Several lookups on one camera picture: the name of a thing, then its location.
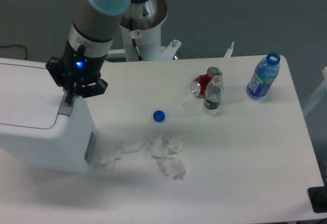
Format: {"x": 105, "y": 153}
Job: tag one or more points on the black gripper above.
{"x": 78, "y": 66}

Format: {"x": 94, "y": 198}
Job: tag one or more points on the white trash can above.
{"x": 37, "y": 126}

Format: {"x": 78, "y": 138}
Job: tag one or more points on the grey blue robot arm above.
{"x": 90, "y": 37}

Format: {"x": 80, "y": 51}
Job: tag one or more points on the crushed red soda can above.
{"x": 199, "y": 84}

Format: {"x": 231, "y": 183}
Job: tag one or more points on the crumpled white tissue left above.
{"x": 116, "y": 150}

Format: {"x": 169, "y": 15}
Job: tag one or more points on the crumpled white tissue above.
{"x": 116, "y": 150}
{"x": 165, "y": 151}

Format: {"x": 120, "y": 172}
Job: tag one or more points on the blue bottle cap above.
{"x": 159, "y": 116}

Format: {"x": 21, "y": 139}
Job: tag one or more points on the crumpled white tissue right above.
{"x": 165, "y": 151}

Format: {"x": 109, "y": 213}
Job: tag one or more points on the clear green label bottle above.
{"x": 213, "y": 92}

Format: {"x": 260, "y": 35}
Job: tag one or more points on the blue plastic water bottle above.
{"x": 264, "y": 75}

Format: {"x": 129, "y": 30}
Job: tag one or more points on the black device at edge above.
{"x": 317, "y": 196}

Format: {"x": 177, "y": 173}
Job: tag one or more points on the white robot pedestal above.
{"x": 141, "y": 34}

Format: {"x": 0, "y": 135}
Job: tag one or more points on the white frame at right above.
{"x": 316, "y": 96}

